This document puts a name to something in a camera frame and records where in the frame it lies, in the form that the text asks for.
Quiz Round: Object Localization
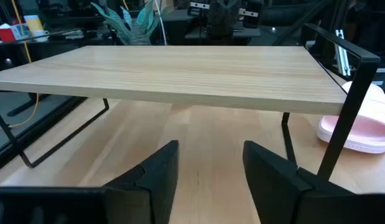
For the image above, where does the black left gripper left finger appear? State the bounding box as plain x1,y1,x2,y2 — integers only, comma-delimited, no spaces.
103,139,180,224

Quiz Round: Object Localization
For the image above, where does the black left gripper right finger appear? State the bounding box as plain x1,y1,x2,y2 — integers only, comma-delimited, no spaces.
243,140,361,224

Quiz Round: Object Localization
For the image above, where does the pink foam slide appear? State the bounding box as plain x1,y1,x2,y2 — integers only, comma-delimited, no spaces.
316,81,385,155

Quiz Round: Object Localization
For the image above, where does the green plant in white pot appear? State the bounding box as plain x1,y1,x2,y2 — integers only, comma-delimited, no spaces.
91,0,171,46

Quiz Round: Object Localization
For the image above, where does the white cup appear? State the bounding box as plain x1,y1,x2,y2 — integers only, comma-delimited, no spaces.
32,30,50,42

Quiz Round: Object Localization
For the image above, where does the yellow container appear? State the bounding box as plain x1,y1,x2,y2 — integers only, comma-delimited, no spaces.
23,14,45,34

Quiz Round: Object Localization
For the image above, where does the blue and white box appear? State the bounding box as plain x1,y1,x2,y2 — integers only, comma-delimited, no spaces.
10,23,30,40

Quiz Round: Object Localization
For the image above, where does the red box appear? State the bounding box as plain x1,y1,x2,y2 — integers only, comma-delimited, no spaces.
0,26,16,44

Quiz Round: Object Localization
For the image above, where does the wooden shelf black metal frame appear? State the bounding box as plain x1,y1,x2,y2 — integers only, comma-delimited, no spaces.
0,23,381,181

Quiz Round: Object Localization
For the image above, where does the black aluminium table frame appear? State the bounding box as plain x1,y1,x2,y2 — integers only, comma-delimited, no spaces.
0,93,89,175

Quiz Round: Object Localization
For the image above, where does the silver aluminium extrusion post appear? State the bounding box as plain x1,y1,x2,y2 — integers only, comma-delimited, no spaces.
334,29,352,77

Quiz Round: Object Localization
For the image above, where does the yellow cable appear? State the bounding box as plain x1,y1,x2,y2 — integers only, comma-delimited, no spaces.
0,0,40,131

